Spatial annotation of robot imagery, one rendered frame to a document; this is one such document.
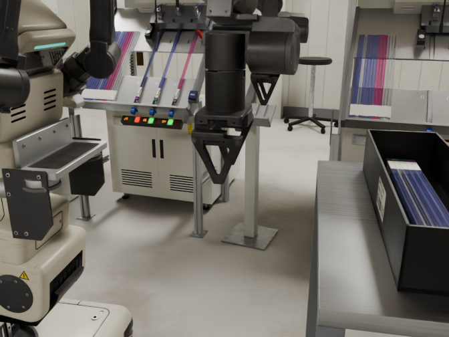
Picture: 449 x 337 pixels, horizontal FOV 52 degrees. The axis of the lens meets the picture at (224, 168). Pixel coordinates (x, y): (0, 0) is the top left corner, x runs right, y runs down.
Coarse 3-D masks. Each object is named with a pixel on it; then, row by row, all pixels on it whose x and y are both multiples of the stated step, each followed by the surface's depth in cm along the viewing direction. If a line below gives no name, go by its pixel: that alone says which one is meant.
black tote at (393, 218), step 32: (384, 160) 120; (416, 160) 119; (448, 160) 103; (384, 192) 86; (448, 192) 102; (384, 224) 84; (416, 256) 67; (448, 256) 66; (416, 288) 69; (448, 288) 68
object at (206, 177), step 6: (198, 102) 232; (72, 108) 261; (198, 108) 233; (108, 156) 296; (216, 168) 273; (204, 174) 261; (204, 180) 255; (90, 216) 281; (192, 234) 258; (204, 234) 258
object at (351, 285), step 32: (320, 160) 130; (320, 192) 108; (352, 192) 108; (320, 224) 92; (352, 224) 92; (320, 256) 80; (352, 256) 80; (384, 256) 80; (320, 288) 71; (352, 288) 71; (384, 288) 71; (320, 320) 66; (352, 320) 65; (384, 320) 64; (416, 320) 64; (448, 320) 63
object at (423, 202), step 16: (400, 160) 115; (400, 176) 105; (416, 176) 105; (400, 192) 97; (416, 192) 96; (432, 192) 96; (416, 208) 88; (432, 208) 88; (416, 224) 82; (432, 224) 82; (448, 224) 82
